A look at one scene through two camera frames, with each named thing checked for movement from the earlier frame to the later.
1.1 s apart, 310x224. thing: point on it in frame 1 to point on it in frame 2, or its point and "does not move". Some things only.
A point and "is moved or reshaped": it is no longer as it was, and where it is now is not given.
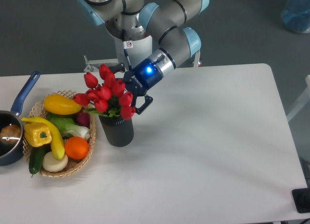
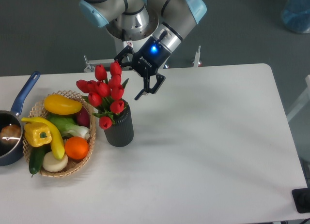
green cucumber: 37,156 does not move
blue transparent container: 295,14 does not move
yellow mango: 59,104 does not move
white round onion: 50,164 does not move
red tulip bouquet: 108,96 is moved or reshaped
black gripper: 144,77 to 147,61
